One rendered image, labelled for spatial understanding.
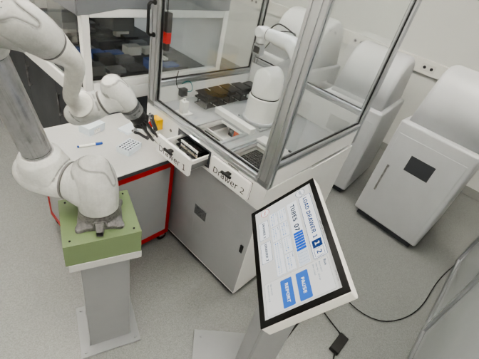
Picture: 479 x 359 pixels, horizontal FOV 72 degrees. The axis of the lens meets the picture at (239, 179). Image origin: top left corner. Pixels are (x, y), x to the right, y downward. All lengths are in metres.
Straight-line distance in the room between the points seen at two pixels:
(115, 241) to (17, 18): 0.82
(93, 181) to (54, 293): 1.18
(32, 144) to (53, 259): 1.31
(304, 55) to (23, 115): 0.98
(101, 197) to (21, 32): 0.62
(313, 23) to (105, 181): 0.95
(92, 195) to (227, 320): 1.26
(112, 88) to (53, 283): 1.38
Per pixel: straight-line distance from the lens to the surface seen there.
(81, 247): 1.40
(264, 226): 1.33
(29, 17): 0.99
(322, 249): 1.11
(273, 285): 1.16
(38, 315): 2.29
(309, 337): 2.34
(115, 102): 1.45
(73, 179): 1.34
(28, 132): 1.29
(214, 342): 2.11
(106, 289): 1.72
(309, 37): 1.34
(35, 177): 1.39
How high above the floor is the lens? 1.91
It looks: 36 degrees down
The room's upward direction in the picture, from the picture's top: 14 degrees clockwise
